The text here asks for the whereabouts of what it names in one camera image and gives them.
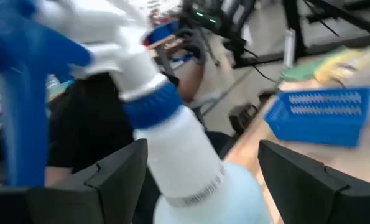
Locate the black equipment with green lights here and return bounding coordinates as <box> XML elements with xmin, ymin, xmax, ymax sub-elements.
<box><xmin>180</xmin><ymin>0</ymin><xmax>257</xmax><ymax>68</ymax></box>

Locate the person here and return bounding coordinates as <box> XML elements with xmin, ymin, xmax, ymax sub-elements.
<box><xmin>0</xmin><ymin>26</ymin><xmax>240</xmax><ymax>187</ymax></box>

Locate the blue slotted plastic basket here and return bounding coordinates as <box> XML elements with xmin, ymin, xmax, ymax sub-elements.
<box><xmin>264</xmin><ymin>86</ymin><xmax>370</xmax><ymax>147</ymax></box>

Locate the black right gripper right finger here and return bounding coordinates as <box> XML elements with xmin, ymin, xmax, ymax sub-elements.
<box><xmin>257</xmin><ymin>139</ymin><xmax>370</xmax><ymax>224</ymax></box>

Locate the green oval cloth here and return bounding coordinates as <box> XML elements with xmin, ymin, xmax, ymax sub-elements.
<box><xmin>279</xmin><ymin>46</ymin><xmax>353</xmax><ymax>82</ymax></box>

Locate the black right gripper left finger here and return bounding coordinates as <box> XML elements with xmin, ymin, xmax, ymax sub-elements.
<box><xmin>0</xmin><ymin>138</ymin><xmax>149</xmax><ymax>224</ymax></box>

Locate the white blue-trigger spray bottle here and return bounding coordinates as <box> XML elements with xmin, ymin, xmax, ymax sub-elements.
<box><xmin>0</xmin><ymin>0</ymin><xmax>274</xmax><ymax>224</ymax></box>

